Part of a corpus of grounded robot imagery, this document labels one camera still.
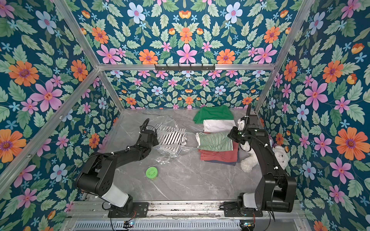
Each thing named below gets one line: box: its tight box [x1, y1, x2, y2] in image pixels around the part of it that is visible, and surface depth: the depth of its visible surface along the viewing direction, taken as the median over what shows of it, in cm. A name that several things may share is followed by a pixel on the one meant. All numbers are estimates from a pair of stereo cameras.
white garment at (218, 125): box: [203, 119, 237, 133], surface depth 110 cm
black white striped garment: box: [162, 130, 188, 146], surface depth 100 cm
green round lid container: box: [145, 166, 159, 180], surface depth 84 cm
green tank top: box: [192, 104, 235, 124], surface depth 117 cm
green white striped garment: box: [196, 131, 234, 152], surface depth 90 cm
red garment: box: [198, 141, 239, 163], surface depth 90 cm
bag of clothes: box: [151, 122, 198, 166], surface depth 96 cm
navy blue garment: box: [204, 157, 240, 167], surface depth 91 cm
